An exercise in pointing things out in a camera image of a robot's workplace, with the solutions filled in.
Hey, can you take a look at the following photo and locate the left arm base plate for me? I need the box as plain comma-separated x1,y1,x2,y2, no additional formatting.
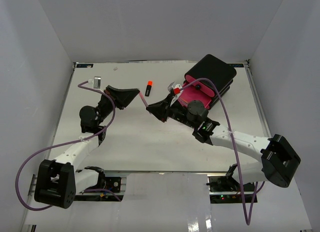
80,175,122,193

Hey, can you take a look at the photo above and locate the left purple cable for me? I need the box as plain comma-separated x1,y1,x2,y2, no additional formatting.
15,79,123,212

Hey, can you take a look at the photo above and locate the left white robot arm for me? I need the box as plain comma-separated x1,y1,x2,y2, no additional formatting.
34,85,140,209

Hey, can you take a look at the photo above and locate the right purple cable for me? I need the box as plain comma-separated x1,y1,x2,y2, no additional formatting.
181,78,266,226

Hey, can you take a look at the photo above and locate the purple cable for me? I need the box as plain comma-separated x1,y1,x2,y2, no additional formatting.
181,78,266,226
15,79,123,212

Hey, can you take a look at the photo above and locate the purple red-tip pen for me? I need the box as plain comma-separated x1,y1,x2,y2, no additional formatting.
139,91,148,108

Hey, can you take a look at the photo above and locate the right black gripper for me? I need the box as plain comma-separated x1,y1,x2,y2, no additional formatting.
146,94,197,130

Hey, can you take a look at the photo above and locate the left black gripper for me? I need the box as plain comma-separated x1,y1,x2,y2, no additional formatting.
96,86,141,126

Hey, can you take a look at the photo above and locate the black pink drawer organizer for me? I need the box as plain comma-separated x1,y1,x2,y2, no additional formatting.
178,54,237,110

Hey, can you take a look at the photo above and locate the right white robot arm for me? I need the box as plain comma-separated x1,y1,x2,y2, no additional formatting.
146,95,301,192

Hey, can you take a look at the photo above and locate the dark blue table label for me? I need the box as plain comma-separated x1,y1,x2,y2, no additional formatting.
76,63,94,68

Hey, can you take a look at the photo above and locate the orange cap black highlighter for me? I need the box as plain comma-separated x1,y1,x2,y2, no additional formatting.
144,80,153,97

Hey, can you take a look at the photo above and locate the right dark table label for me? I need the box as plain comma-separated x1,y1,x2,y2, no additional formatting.
229,63,244,68

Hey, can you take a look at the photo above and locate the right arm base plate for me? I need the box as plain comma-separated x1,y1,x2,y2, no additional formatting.
206,174,241,193

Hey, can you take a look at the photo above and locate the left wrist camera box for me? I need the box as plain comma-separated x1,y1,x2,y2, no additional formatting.
87,76,102,90

